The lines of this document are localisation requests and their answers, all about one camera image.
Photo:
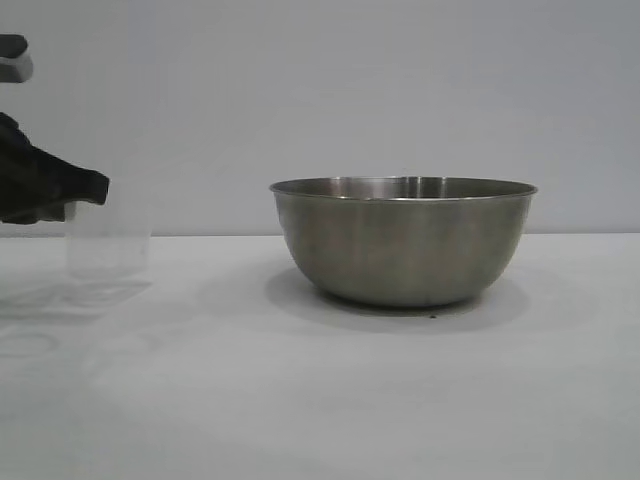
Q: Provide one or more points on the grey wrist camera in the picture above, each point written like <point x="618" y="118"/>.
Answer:
<point x="12" y="67"/>

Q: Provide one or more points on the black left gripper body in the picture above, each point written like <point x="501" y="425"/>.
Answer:
<point x="15" y="165"/>

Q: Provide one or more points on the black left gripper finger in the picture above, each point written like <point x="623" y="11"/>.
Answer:
<point x="35" y="214"/>
<point x="75" y="185"/>

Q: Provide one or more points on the stainless steel bowl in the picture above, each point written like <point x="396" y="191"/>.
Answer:
<point x="402" y="245"/>

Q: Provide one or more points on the translucent plastic measuring cup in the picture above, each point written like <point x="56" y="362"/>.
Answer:
<point x="110" y="245"/>

